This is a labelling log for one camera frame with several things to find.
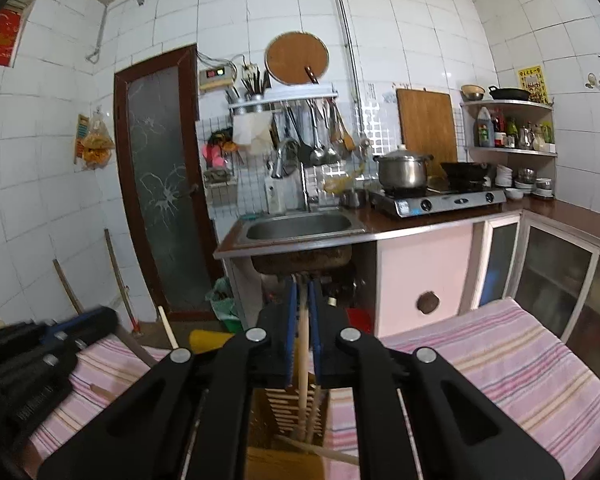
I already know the steel gas stove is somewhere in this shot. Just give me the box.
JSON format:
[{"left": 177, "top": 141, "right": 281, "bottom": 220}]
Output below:
[{"left": 368, "top": 184, "right": 508, "bottom": 219}]

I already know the brown frosted glass door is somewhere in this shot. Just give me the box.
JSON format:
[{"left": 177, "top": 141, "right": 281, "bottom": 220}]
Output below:
[{"left": 113, "top": 45, "right": 222, "bottom": 322}]

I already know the black wok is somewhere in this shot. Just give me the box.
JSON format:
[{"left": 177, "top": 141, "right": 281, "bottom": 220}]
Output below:
[{"left": 439, "top": 160, "right": 494, "bottom": 184}]

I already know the rectangular wooden cutting board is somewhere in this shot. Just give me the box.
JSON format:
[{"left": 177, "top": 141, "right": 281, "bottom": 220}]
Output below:
[{"left": 396, "top": 88, "right": 459, "bottom": 164}]

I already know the long wooden pole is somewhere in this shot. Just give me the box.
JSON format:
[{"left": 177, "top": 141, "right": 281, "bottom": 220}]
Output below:
[{"left": 103, "top": 228, "right": 142, "bottom": 337}]

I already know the orange hanging bag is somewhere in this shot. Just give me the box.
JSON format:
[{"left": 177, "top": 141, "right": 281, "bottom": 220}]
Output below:
[{"left": 74, "top": 112, "right": 116, "bottom": 171}]

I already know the wall control box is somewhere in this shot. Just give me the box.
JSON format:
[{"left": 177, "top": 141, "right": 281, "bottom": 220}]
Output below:
[{"left": 198, "top": 64, "right": 236, "bottom": 92}]

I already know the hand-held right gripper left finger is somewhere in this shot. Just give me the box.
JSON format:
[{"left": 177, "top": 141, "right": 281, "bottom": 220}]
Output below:
[{"left": 36, "top": 280, "right": 299, "bottom": 480}]

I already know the row of hanging kitchen utensils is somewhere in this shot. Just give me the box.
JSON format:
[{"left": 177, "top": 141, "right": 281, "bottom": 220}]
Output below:
[{"left": 279, "top": 100, "right": 372, "bottom": 167}]

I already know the cooking oil bottle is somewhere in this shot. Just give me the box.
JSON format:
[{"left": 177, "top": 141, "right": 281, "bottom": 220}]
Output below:
[{"left": 474, "top": 106, "right": 496, "bottom": 148}]

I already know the yellow wall poster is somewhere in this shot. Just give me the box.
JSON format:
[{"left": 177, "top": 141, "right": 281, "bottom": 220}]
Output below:
[{"left": 517, "top": 65, "right": 549, "bottom": 105}]

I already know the pink hanging scrubber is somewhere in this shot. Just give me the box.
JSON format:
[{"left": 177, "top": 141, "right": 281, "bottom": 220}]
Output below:
[{"left": 203, "top": 129, "right": 239, "bottom": 171}]

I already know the kitchen counter cabinet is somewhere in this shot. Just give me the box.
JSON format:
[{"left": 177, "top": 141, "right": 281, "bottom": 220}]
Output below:
[{"left": 213, "top": 192, "right": 600, "bottom": 377}]

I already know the steel sink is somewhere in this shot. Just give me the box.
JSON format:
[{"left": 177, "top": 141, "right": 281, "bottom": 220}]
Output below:
[{"left": 231, "top": 209, "right": 369, "bottom": 277}]

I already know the white hanging towel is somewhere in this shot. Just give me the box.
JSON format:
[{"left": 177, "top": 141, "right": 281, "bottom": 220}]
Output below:
[{"left": 231, "top": 113, "right": 274, "bottom": 154}]

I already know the pink striped cloth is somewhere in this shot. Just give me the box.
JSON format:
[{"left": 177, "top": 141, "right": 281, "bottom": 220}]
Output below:
[{"left": 22, "top": 297, "right": 600, "bottom": 480}]

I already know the white framed cabinet door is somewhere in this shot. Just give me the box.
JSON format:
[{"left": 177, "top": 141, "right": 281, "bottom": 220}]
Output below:
[{"left": 472, "top": 219, "right": 522, "bottom": 312}]

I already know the steel wall utensil rack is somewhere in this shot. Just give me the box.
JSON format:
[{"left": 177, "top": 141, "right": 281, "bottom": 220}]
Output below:
[{"left": 228, "top": 90, "right": 340, "bottom": 114}]

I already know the wire soap rack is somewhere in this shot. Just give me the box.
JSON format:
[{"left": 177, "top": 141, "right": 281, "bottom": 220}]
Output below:
[{"left": 202, "top": 167, "right": 239, "bottom": 189}]

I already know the steel corner shelf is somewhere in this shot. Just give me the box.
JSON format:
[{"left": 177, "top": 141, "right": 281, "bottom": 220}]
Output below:
[{"left": 459, "top": 98, "right": 559, "bottom": 157}]

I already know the green waste bin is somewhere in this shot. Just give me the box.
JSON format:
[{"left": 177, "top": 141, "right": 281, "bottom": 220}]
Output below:
[{"left": 205, "top": 277, "right": 244, "bottom": 334}]

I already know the wooden chopstick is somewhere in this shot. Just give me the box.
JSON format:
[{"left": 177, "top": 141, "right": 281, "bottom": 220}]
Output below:
[
  {"left": 274, "top": 434, "right": 362, "bottom": 465},
  {"left": 294, "top": 280, "right": 312, "bottom": 443}
]

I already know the steel cooking pot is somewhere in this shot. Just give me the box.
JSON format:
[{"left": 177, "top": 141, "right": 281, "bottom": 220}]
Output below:
[{"left": 373, "top": 144, "right": 434, "bottom": 191}]

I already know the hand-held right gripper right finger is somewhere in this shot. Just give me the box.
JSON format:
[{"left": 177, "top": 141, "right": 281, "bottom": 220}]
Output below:
[{"left": 310, "top": 280, "right": 567, "bottom": 480}]

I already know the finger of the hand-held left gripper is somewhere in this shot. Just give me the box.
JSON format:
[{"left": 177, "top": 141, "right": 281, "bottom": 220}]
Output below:
[
  {"left": 0, "top": 337, "right": 88, "bottom": 388},
  {"left": 0, "top": 306, "right": 120, "bottom": 357}
]

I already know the steel sink faucet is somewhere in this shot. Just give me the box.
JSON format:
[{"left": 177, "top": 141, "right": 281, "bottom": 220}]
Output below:
[{"left": 272, "top": 137, "right": 311, "bottom": 212}]

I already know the red wall poster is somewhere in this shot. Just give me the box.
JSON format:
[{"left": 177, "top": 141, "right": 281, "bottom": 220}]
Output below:
[{"left": 0, "top": 7, "right": 29, "bottom": 67}]

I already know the black frying pan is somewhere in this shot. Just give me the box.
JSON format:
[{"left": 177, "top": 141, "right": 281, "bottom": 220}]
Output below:
[{"left": 488, "top": 85, "right": 530, "bottom": 102}]

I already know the decorative wall sticker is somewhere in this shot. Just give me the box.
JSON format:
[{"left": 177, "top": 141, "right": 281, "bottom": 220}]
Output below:
[{"left": 584, "top": 52, "right": 600, "bottom": 91}]

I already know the grey wall pipe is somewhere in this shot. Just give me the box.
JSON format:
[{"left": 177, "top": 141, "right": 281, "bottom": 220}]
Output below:
[{"left": 326, "top": 0, "right": 364, "bottom": 142}]

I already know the yellow mesh bag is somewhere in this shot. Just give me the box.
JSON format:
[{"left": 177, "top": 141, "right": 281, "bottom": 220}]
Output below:
[{"left": 322, "top": 167, "right": 366, "bottom": 196}]

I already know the stack of white bowls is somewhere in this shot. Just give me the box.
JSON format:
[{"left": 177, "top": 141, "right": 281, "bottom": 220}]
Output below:
[{"left": 494, "top": 163, "right": 556, "bottom": 201}]

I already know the short wooden pole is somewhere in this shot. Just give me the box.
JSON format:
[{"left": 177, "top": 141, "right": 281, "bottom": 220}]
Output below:
[{"left": 52, "top": 259, "right": 86, "bottom": 317}]

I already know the wooden stick utensil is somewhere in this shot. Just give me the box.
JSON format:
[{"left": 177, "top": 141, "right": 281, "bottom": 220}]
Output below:
[{"left": 157, "top": 305, "right": 179, "bottom": 350}]

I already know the red plastic basin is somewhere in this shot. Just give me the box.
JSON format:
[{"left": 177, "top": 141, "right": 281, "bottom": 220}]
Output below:
[{"left": 347, "top": 307, "right": 376, "bottom": 336}]

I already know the round wooden board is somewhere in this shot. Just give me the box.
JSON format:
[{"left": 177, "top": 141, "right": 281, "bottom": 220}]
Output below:
[{"left": 264, "top": 31, "right": 330, "bottom": 86}]

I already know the steel cutlery cup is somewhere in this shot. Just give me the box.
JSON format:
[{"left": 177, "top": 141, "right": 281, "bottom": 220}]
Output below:
[{"left": 237, "top": 69, "right": 272, "bottom": 102}]

